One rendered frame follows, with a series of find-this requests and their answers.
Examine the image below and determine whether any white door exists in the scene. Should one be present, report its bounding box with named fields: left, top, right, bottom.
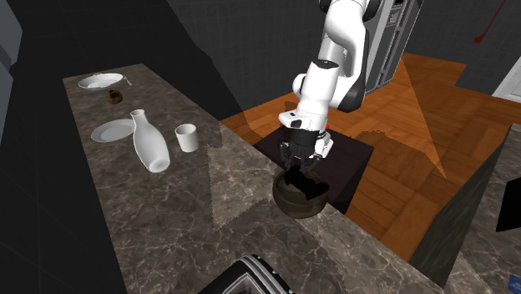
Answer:
left=491, top=56, right=521, bottom=104

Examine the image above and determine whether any red wall ladle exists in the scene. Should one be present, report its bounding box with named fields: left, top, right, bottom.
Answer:
left=473, top=0, right=508, bottom=44

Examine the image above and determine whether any grey refrigerator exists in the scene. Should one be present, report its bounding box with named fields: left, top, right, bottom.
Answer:
left=363, top=0, right=425, bottom=97

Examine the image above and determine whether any white cup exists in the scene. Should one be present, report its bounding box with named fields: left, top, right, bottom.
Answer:
left=174, top=123, right=200, bottom=154

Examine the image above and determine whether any black striped appliance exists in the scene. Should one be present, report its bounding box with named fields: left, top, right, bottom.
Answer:
left=197, top=253, right=299, bottom=294

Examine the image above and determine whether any dark robot stand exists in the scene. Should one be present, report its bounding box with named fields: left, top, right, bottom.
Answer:
left=252, top=129, right=376, bottom=215

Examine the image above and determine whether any white bottle vase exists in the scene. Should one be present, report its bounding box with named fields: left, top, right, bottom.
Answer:
left=129, top=108, right=171, bottom=174

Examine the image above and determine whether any white flat plate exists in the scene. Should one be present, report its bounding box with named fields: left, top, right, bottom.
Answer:
left=90, top=118, right=137, bottom=144

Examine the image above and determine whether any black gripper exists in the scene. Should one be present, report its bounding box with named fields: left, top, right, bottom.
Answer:
left=280, top=127, right=321, bottom=173

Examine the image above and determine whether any white deep plate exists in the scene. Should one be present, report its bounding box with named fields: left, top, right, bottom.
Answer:
left=77, top=72, right=124, bottom=91

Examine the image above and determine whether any dark brown bowl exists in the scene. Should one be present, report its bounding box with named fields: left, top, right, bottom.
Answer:
left=271, top=169, right=330, bottom=220

